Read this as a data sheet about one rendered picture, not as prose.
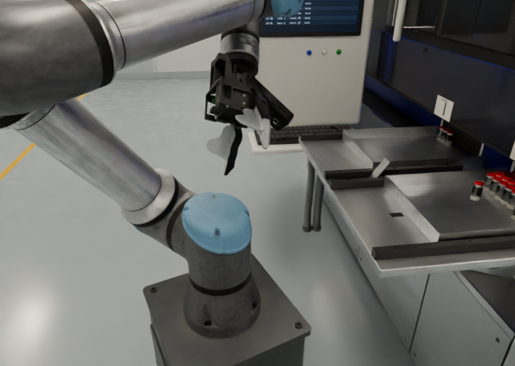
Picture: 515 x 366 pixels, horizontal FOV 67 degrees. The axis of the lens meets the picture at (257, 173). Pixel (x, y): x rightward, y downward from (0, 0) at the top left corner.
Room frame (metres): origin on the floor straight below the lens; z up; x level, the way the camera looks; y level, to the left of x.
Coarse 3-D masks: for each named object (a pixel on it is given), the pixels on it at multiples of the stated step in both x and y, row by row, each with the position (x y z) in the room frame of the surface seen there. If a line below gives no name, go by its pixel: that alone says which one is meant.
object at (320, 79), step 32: (320, 0) 1.58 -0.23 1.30; (352, 0) 1.59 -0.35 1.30; (288, 32) 1.56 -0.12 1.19; (320, 32) 1.58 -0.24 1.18; (352, 32) 1.59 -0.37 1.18; (288, 64) 1.57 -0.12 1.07; (320, 64) 1.58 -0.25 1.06; (352, 64) 1.60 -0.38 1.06; (288, 96) 1.57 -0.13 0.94; (320, 96) 1.58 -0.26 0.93; (352, 96) 1.60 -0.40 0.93
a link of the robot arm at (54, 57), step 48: (0, 0) 0.40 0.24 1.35; (48, 0) 0.41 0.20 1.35; (144, 0) 0.48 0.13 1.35; (192, 0) 0.52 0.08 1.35; (240, 0) 0.58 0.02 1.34; (288, 0) 0.63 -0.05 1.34; (0, 48) 0.36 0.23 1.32; (48, 48) 0.37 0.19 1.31; (96, 48) 0.40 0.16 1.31; (144, 48) 0.46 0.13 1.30; (0, 96) 0.36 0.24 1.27; (48, 96) 0.38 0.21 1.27
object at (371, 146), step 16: (384, 128) 1.25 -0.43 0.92; (400, 128) 1.26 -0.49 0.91; (416, 128) 1.26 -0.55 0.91; (432, 128) 1.27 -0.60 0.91; (352, 144) 1.14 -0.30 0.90; (368, 144) 1.19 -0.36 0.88; (384, 144) 1.19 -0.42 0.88; (400, 144) 1.19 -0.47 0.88; (416, 144) 1.19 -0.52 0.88; (432, 144) 1.19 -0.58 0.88; (368, 160) 1.01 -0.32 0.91; (400, 160) 0.99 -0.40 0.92; (416, 160) 0.99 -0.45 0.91; (432, 160) 1.00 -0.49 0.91; (448, 160) 1.01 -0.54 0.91; (464, 160) 1.01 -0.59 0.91; (480, 160) 1.02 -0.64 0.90
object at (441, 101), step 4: (440, 96) 1.17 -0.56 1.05; (440, 100) 1.16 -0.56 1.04; (444, 100) 1.14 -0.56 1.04; (448, 100) 1.12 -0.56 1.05; (436, 104) 1.18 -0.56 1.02; (440, 104) 1.16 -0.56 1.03; (444, 104) 1.14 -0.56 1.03; (448, 104) 1.12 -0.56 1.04; (452, 104) 1.10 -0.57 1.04; (436, 108) 1.17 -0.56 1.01; (440, 108) 1.15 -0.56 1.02; (448, 108) 1.11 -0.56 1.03; (436, 112) 1.17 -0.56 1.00; (440, 112) 1.15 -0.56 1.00; (444, 112) 1.13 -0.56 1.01; (448, 112) 1.11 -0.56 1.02; (440, 116) 1.14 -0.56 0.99; (444, 116) 1.12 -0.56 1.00; (448, 116) 1.10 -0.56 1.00; (448, 120) 1.10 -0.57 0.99
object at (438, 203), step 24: (504, 168) 0.94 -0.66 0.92; (408, 192) 0.87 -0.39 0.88; (432, 192) 0.87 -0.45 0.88; (456, 192) 0.87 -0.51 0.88; (408, 216) 0.76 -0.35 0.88; (432, 216) 0.76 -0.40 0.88; (456, 216) 0.76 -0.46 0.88; (480, 216) 0.76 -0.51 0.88; (504, 216) 0.76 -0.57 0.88; (432, 240) 0.66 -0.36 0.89
